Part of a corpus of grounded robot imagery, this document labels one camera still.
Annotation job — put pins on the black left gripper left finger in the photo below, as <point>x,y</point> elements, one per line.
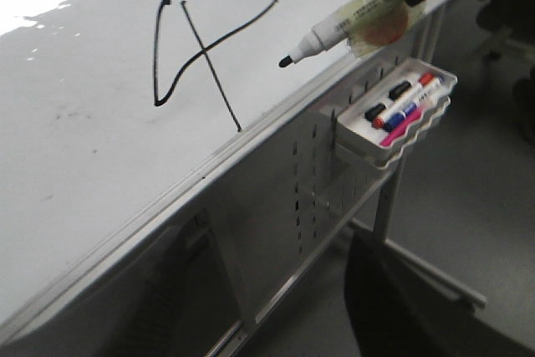
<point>395,312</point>

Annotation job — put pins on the white whiteboard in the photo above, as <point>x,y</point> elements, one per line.
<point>116,114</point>

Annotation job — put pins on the white perforated stand panel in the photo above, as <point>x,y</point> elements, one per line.
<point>282,200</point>

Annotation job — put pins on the white plastic marker tray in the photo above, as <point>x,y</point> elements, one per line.
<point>374,133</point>

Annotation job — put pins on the black capped marker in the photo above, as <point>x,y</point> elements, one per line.
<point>393,95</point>

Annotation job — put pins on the pink eraser strip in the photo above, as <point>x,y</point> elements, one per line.
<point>398,124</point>

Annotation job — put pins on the white taped whiteboard marker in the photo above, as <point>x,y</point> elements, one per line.
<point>366,25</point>

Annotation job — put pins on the red capped marker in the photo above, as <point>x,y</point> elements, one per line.
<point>401,100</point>

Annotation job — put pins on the blue capped marker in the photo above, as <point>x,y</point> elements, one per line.
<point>435,83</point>

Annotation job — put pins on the dark chair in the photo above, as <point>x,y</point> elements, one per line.
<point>518,17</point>

